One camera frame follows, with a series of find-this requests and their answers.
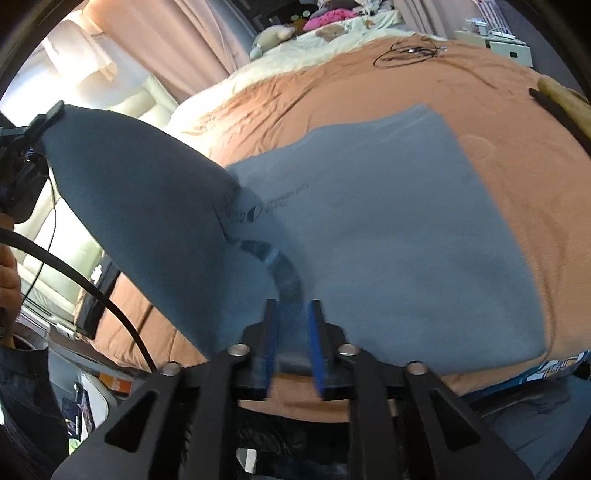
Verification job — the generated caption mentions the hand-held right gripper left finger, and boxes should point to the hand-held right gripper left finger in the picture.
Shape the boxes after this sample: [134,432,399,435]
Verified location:
[51,299,279,480]

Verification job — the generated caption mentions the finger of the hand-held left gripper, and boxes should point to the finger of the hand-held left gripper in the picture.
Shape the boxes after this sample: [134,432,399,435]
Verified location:
[25,100,65,139]

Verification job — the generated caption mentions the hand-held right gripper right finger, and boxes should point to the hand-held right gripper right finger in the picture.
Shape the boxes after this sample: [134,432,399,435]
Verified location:
[308,299,536,480]

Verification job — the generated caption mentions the grey t-shirt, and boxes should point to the grey t-shirt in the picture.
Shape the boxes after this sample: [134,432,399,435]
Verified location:
[44,104,552,377]

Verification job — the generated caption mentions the person's left hand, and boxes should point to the person's left hand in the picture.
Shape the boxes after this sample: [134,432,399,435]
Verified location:
[0,246,22,343]

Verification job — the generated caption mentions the pink curtain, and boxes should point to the pink curtain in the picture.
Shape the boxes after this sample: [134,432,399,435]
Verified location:
[83,0,259,103]
[397,0,462,38]

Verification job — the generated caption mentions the person's blue jeans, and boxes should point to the person's blue jeans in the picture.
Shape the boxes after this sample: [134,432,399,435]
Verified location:
[0,346,589,467]

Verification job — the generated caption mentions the beige plush toy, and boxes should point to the beige plush toy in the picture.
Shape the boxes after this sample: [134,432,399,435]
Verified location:
[249,25,296,61]

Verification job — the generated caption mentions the cartoon printed bed sheet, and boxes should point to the cartoon printed bed sheet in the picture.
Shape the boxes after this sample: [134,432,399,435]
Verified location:
[521,352,591,385]

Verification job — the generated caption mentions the cream duvet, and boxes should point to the cream duvet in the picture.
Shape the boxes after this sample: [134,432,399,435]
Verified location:
[166,9,416,134]

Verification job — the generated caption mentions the orange blanket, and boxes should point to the orange blanket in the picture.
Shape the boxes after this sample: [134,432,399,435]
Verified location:
[90,37,591,421]

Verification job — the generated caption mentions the pink cloth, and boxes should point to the pink cloth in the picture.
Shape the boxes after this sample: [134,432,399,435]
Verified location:
[307,9,358,31]

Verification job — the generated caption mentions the yellow garment with black trim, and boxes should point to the yellow garment with black trim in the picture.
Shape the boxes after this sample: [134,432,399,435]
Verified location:
[529,76,591,154]

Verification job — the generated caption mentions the white bedside cabinet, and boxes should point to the white bedside cabinet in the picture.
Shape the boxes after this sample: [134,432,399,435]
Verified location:
[455,18,534,66]

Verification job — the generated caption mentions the striped gift bag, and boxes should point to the striped gift bag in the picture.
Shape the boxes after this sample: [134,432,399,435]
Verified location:
[473,0,506,21]

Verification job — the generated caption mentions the thick black cable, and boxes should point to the thick black cable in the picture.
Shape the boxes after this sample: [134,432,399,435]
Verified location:
[0,228,158,374]

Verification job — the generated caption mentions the coiled black cable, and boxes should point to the coiled black cable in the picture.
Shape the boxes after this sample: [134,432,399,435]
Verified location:
[373,39,448,69]

